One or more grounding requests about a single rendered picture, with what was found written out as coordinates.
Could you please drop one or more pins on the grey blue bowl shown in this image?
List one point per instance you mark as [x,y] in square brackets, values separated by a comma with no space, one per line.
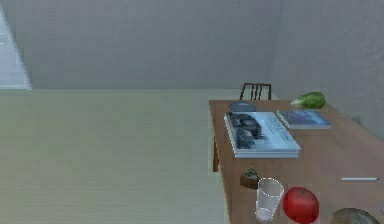
[242,106]

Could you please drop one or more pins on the dark wooden chair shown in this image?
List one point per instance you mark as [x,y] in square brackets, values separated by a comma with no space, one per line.
[255,91]

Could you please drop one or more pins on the large pale blue book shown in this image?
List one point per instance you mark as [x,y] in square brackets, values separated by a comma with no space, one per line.
[263,135]

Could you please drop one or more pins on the dark brown lump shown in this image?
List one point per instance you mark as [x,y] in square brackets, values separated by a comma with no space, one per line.
[250,180]

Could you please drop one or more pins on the small blue book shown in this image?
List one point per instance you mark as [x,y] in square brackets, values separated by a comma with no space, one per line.
[304,119]

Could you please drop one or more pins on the clear drinking glass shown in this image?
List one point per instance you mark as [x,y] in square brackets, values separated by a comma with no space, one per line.
[267,203]

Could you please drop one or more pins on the green lettuce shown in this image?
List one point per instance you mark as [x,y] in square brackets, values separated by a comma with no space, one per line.
[310,100]

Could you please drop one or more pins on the red tomato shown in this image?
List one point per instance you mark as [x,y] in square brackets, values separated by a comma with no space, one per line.
[300,205]

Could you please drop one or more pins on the brown wooden table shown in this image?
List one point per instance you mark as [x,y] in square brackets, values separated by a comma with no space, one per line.
[333,156]

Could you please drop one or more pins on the white pencil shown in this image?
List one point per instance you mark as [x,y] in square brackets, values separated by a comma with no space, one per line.
[360,179]

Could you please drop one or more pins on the brown bread loaf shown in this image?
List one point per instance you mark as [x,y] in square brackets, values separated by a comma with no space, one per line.
[353,217]

